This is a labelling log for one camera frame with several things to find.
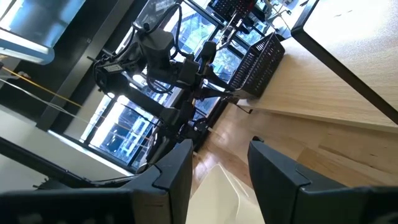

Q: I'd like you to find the white plastic bin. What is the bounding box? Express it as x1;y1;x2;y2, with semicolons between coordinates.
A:
185;162;266;224

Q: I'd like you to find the long ceiling light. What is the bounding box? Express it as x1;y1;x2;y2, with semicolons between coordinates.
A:
0;27;56;65

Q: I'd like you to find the black slotted plastic basket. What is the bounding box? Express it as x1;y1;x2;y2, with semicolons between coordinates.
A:
228;32;286;100

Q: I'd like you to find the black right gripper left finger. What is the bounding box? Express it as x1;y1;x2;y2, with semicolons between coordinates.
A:
122;139;194;224

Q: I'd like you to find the yellow hanging cable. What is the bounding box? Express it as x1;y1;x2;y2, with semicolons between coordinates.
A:
0;66;84;109

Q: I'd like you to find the black mesh panel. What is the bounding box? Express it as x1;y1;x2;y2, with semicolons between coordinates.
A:
210;0;259;20

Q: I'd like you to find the large window black frame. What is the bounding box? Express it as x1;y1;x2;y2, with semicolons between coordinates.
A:
79;0;280;174

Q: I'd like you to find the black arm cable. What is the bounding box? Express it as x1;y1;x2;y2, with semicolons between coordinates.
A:
132;2;188;58

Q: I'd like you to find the black frame bar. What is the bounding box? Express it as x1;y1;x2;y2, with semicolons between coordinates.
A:
0;136;141;189

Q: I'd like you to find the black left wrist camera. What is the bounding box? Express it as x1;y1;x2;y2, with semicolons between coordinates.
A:
200;40;218;65

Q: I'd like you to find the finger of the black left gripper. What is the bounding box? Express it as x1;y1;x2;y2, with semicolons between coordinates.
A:
203;65;234;93
195;86;239;102

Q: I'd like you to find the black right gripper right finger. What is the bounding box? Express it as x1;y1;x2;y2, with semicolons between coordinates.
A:
248;136;346;224

